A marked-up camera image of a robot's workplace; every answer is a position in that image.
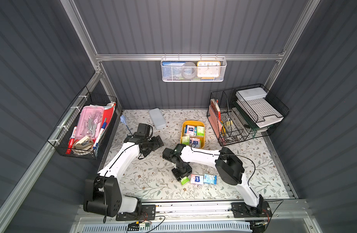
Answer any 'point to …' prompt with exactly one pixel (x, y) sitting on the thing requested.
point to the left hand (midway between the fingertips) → (158, 146)
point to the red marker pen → (71, 141)
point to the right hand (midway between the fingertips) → (182, 177)
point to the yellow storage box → (193, 123)
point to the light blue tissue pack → (210, 178)
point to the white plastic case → (158, 119)
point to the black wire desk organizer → (237, 115)
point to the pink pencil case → (90, 122)
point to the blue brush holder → (123, 120)
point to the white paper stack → (254, 102)
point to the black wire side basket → (86, 147)
